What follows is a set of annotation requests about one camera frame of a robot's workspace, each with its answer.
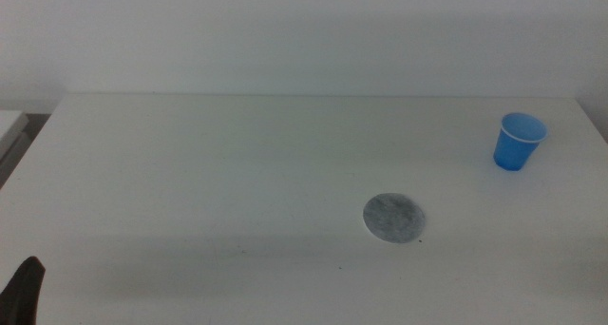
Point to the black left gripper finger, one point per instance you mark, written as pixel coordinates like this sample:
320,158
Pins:
21,296

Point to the blue plastic cup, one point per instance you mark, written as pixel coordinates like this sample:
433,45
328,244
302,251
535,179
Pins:
515,149

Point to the round grey cup mat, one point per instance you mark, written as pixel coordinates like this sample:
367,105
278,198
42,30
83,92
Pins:
393,218

